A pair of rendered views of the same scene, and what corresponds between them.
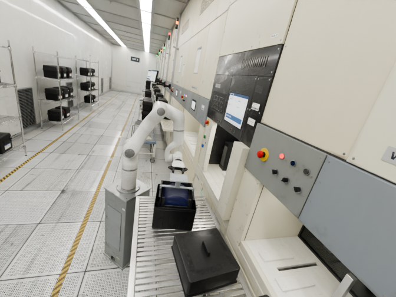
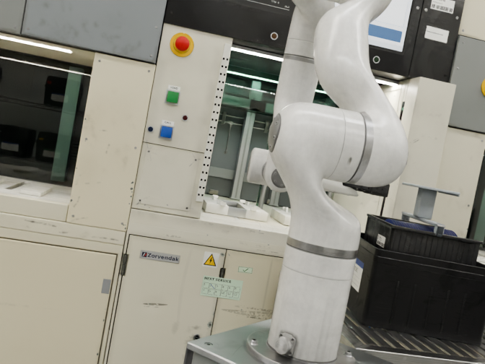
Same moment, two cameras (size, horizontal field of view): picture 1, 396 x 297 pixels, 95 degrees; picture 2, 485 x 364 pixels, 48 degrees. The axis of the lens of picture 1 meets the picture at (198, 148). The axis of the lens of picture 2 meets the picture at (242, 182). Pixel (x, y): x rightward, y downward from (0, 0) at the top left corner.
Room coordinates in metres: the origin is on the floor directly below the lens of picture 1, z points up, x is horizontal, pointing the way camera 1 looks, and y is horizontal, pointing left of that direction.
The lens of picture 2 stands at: (1.36, 1.46, 1.08)
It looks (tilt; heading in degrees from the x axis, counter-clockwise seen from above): 3 degrees down; 278
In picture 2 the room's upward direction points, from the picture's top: 11 degrees clockwise
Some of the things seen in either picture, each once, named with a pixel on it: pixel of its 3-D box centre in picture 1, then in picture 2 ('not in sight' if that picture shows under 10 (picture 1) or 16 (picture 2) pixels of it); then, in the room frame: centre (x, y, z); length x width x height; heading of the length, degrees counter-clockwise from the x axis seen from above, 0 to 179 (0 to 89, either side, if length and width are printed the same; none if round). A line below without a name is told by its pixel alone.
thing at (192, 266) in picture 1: (204, 254); not in sight; (0.76, -0.15, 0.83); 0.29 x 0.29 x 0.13; 25
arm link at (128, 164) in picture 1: (130, 153); (316, 177); (1.36, 0.54, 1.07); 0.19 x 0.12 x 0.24; 19
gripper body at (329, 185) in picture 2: (178, 165); (334, 180); (1.32, 0.13, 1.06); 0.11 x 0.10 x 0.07; 10
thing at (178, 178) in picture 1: (175, 196); (415, 250); (1.10, 0.09, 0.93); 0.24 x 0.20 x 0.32; 100
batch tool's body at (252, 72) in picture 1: (253, 175); (257, 184); (1.58, -0.57, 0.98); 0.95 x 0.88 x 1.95; 108
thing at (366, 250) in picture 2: (174, 205); (408, 282); (1.10, 0.09, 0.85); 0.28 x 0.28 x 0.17; 10
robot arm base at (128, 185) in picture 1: (128, 177); (310, 302); (1.33, 0.53, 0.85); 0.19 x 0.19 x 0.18
